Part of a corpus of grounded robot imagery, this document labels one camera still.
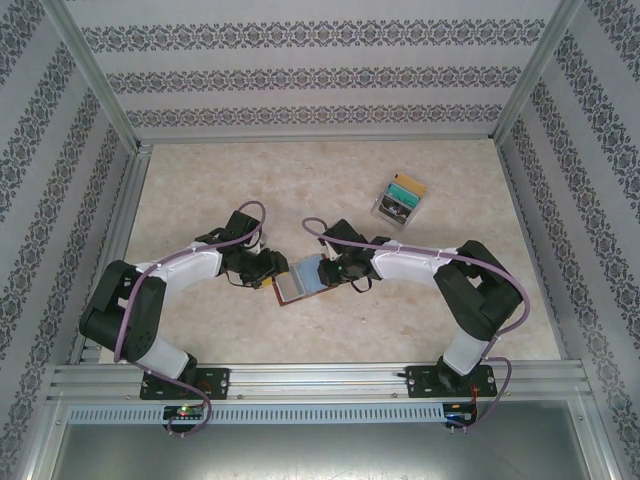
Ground clear acrylic card box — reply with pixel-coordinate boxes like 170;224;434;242
370;172;428;231

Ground right controller circuit board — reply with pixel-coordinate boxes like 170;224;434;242
444;407;480;425

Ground teal printed card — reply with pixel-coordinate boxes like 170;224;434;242
389;187;420;210

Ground controller circuit board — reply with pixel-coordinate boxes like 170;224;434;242
163;404;206;421
444;407;480;425

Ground yellow plastic card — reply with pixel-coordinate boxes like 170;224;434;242
392;172;428;196

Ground brown leather card holder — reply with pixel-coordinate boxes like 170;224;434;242
269;253;337;307

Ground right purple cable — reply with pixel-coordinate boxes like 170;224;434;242
301;217;531;435

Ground slotted grey cable duct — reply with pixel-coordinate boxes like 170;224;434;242
66;402;447;425

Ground pale blue card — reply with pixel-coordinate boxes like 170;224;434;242
295;255;329;295

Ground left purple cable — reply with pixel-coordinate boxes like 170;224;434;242
113;200;267;439

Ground purple cable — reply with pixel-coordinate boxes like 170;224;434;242
113;200;267;439
301;217;531;435

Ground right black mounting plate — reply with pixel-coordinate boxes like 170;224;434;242
404;363;497;400

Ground short aluminium frame rail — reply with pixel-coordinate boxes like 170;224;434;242
137;133;501;147

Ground black mounting plate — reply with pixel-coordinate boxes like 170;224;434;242
404;363;497;400
138;366;233;402

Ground grey metal panel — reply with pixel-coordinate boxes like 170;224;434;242
49;422;619;480

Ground left thin black cable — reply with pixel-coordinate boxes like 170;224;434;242
222;269;256;290

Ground left controller circuit board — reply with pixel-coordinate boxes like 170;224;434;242
163;404;206;421

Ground aluminium frame post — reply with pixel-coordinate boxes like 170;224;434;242
489;0;586;146
38;0;154;154

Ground black VIP card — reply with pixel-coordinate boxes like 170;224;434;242
377;197;412;224

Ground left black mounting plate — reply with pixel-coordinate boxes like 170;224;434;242
138;366;233;402

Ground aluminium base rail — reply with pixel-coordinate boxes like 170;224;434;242
47;360;594;404

